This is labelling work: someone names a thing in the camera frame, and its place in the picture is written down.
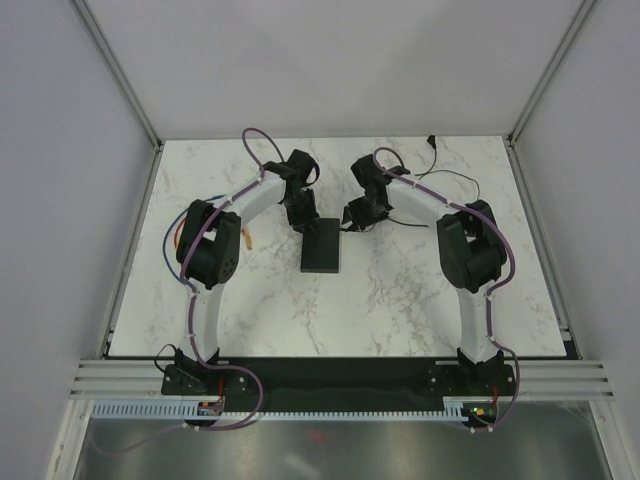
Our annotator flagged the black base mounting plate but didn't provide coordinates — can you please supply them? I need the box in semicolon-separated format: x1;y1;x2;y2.
165;357;515;412

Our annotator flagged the black power cord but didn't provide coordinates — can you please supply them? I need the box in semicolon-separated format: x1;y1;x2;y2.
337;134;481;236

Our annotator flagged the blue ethernet cable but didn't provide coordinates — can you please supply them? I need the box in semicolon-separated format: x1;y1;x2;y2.
161;192;226;284

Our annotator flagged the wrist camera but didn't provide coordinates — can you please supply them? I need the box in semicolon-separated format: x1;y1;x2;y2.
285;149;320;187
351;154;392;189

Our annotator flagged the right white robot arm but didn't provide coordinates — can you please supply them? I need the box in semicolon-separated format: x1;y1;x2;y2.
343;169;514;394

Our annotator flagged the aluminium frame rail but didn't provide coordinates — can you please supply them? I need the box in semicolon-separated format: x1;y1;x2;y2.
71;359;614;401

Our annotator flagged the left aluminium corner post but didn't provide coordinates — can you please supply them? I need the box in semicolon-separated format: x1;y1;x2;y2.
69;0;164;151

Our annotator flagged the black network switch box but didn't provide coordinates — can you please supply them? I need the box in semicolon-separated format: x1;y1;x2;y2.
300;218;341;274

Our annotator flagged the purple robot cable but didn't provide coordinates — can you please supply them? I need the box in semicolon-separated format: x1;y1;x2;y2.
87;127;289;457
373;147;525;435

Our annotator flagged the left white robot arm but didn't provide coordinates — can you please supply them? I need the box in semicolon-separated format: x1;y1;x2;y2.
161;150;320;395

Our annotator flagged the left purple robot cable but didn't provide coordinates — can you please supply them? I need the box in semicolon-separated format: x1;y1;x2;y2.
87;127;289;457

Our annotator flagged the aluminium corner post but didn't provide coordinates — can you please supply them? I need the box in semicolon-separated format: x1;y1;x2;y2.
69;0;164;151
504;0;600;149

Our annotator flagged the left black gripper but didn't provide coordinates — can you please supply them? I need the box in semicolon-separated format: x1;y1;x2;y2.
282;189;319;239

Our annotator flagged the white slotted cable duct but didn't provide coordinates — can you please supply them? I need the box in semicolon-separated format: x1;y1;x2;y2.
90;398;496;422

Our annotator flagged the red ethernet cable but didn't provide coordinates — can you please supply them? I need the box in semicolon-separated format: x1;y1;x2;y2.
172;214;189;261

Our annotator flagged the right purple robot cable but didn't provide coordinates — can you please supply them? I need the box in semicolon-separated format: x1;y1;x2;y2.
373;147;525;435

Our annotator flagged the right aluminium corner post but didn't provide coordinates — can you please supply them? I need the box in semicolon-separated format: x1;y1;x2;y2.
504;0;600;149

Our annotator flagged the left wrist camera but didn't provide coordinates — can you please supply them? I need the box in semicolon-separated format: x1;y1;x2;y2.
285;149;320;187

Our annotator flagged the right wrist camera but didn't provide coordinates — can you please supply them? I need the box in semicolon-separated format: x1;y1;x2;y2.
351;154;392;189

